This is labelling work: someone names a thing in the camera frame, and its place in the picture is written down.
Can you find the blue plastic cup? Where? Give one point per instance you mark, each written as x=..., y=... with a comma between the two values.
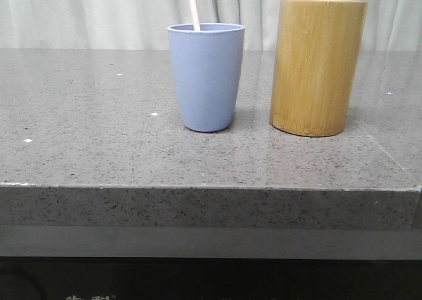
x=207, y=69

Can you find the bamboo cylinder holder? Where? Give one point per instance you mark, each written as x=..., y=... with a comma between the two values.
x=316, y=57

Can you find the pink chopstick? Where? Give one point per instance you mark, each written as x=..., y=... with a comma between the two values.
x=194, y=15

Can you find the white curtain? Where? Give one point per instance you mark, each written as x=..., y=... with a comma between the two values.
x=390, y=25

